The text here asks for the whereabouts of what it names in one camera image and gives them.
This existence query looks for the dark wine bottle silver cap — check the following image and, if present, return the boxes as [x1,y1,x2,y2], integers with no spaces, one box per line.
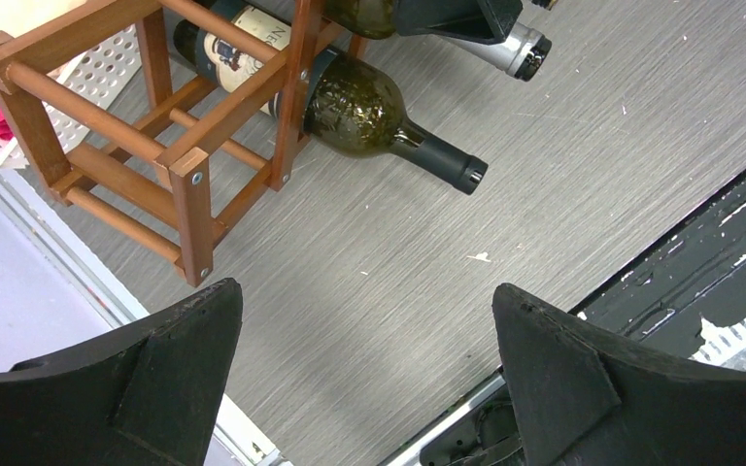
[321,0,553,83]

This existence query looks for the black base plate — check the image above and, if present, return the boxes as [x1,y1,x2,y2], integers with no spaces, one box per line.
[419,169,746,465]

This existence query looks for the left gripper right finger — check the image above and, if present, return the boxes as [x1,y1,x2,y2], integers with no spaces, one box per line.
[492,283,746,465]

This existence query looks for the beige folded cloth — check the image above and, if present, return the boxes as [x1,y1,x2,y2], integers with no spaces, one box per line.
[0,0,85,37]

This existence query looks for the brown wooden wine rack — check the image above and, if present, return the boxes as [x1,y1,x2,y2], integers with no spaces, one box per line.
[0,1,342,286]

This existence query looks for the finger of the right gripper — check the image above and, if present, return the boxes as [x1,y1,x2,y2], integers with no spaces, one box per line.
[393,0,524,45]

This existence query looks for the dark wine bottle black neck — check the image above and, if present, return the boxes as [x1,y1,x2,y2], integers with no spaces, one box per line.
[164,11,489,194]

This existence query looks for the white plastic basket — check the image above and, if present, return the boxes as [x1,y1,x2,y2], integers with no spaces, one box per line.
[0,25,144,175]

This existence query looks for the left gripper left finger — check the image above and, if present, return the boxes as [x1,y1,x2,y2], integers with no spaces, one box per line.
[0,278,244,465]

